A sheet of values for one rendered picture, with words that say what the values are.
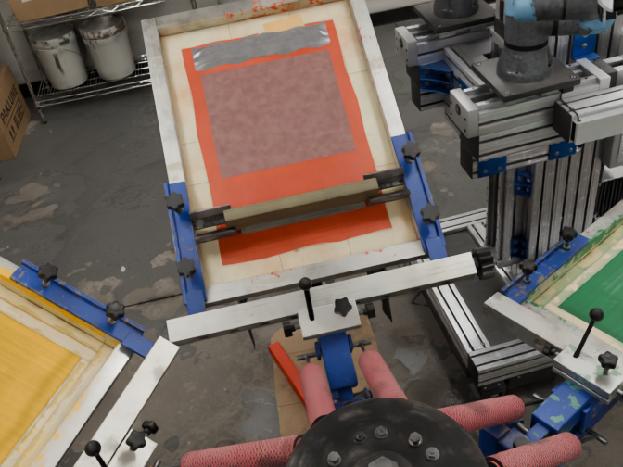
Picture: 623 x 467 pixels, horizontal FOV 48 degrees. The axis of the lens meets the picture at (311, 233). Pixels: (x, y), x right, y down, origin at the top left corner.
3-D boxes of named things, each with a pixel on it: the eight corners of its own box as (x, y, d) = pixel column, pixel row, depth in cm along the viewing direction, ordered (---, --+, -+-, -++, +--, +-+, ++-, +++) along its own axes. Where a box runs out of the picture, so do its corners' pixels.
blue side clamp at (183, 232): (169, 195, 171) (163, 183, 165) (189, 190, 172) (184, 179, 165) (189, 311, 162) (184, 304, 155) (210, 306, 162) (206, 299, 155)
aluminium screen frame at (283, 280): (144, 29, 186) (140, 19, 183) (357, -14, 190) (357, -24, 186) (193, 310, 161) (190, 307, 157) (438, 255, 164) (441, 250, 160)
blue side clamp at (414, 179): (388, 147, 175) (391, 134, 168) (408, 143, 175) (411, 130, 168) (421, 258, 165) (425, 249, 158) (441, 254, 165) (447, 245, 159)
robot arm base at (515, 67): (536, 54, 203) (539, 20, 197) (563, 75, 191) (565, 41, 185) (487, 65, 201) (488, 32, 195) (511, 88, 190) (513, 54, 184)
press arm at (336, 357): (312, 316, 156) (311, 310, 151) (338, 309, 156) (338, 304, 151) (330, 393, 150) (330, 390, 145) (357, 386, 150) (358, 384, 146)
